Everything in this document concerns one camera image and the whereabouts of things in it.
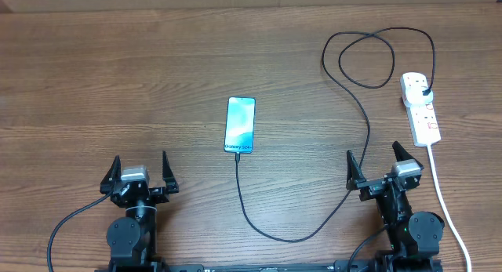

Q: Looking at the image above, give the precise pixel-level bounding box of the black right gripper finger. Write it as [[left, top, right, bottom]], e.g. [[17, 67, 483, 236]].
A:
[[392, 141, 414, 162], [346, 151, 366, 190]]

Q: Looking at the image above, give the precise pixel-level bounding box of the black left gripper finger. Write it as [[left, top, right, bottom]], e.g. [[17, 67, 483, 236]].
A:
[[162, 151, 179, 194], [100, 155, 121, 194]]

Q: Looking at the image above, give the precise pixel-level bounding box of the Galaxy S24 smartphone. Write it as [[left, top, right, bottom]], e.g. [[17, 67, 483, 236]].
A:
[[224, 96, 256, 154]]

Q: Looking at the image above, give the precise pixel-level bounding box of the black USB charging cable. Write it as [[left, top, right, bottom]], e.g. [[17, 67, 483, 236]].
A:
[[234, 27, 437, 243]]

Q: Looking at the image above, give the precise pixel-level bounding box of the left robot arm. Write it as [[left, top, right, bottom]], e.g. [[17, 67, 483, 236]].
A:
[[100, 153, 179, 272]]

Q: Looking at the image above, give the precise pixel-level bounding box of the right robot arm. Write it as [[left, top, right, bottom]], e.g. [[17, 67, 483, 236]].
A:
[[336, 141, 445, 272]]

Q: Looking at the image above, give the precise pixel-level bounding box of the white charger plug adapter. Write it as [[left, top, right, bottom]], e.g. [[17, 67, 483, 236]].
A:
[[402, 86, 434, 108]]

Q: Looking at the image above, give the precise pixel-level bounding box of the white power strip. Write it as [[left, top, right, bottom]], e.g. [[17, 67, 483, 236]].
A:
[[400, 72, 441, 147]]

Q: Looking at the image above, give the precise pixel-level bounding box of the white power strip cord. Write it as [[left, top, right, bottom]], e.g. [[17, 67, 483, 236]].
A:
[[426, 143, 473, 272]]

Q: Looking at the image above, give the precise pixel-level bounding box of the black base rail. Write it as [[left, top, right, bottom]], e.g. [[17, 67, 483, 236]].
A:
[[94, 259, 443, 272]]

